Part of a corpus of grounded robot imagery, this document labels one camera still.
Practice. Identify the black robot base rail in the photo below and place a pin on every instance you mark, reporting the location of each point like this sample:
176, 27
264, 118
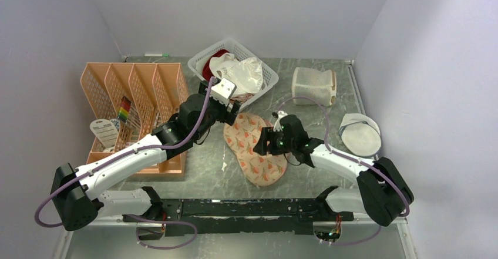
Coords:
210, 216

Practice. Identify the floral mesh laundry bag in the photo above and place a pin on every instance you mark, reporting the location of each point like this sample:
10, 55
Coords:
241, 138

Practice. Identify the rainbow colour swatch card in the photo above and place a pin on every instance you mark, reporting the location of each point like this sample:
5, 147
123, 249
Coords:
124, 109

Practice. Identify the white green marker pen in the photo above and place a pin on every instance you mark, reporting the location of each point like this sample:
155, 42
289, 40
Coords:
158, 55

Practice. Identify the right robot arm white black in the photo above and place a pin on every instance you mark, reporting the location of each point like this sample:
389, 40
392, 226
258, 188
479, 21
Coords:
379, 190

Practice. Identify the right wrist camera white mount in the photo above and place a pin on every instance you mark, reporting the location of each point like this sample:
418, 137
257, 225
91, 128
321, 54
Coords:
279, 115

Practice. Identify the pink beige bra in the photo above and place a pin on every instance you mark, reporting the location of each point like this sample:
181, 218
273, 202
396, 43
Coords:
241, 99

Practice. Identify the red velvet garment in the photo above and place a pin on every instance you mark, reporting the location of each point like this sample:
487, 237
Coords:
207, 73

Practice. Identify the white plastic laundry basket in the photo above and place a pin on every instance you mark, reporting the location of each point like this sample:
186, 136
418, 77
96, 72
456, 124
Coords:
196, 64

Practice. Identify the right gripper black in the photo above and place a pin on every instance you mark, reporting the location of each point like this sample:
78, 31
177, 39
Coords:
268, 134

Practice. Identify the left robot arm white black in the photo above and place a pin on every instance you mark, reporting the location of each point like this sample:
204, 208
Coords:
83, 194

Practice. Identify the left wrist camera silver box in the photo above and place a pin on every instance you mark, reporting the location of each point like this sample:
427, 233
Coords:
223, 91

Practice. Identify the white paper tag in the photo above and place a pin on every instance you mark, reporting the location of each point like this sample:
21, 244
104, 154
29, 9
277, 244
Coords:
105, 131

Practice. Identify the orange plastic file organizer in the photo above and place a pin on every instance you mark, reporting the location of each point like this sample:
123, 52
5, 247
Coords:
156, 91

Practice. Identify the white satin garment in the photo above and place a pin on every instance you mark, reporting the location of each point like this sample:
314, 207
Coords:
247, 74

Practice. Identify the cylindrical white mesh laundry bag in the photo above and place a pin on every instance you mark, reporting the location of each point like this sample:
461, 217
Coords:
311, 87

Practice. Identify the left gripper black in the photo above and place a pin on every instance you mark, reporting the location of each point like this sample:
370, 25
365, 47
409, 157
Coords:
226, 116

